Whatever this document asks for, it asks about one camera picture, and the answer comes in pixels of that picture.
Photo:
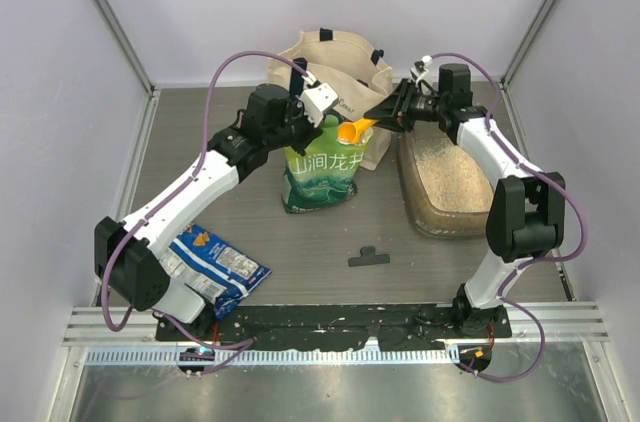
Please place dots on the clean litter granules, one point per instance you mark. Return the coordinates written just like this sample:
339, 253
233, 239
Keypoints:
452, 180

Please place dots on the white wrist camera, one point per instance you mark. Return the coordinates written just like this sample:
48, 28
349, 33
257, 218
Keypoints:
420, 72
317, 99

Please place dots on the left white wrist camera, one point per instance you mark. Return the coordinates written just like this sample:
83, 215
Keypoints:
317, 99

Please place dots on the yellow plastic scoop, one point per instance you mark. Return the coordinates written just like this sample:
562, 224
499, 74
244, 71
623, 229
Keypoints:
353, 133

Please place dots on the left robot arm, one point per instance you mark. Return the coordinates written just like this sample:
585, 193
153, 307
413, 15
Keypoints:
127, 253

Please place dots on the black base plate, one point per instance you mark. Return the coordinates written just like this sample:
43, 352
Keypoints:
338, 328

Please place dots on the green cat litter bag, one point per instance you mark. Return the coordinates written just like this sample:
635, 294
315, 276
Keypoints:
325, 175

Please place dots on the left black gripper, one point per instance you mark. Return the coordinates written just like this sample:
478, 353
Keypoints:
312, 131

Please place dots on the beige canvas tote bag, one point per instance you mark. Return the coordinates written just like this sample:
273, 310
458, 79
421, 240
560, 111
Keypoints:
356, 71

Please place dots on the grey litter box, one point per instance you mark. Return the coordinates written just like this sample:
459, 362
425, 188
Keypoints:
422, 214

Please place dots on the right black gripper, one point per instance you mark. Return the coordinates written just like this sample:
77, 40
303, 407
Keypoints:
395, 112

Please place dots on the black bag clip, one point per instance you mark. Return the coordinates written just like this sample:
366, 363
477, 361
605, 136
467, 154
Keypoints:
368, 257

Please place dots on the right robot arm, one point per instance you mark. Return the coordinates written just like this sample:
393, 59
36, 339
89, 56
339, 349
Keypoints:
527, 213

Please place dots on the blue Doritos chip bag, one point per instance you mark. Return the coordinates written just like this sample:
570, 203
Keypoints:
216, 270

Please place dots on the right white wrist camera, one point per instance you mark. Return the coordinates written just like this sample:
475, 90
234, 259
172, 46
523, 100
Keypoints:
420, 72

